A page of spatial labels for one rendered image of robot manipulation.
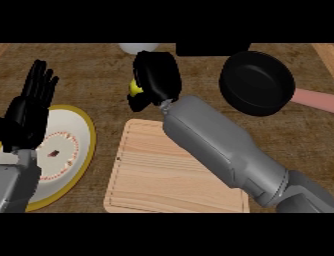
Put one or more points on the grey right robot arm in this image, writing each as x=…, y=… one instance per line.
x=234, y=150

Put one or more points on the white round object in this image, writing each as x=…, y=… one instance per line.
x=136, y=47

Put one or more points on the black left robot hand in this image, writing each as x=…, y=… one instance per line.
x=27, y=110

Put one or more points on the yellow pear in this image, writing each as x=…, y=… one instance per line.
x=135, y=87

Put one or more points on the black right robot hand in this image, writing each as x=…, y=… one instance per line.
x=160, y=78

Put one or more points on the pale wooden cutting board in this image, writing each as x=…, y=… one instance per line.
x=164, y=176

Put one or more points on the white plate with yellow rim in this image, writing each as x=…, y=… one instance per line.
x=64, y=150

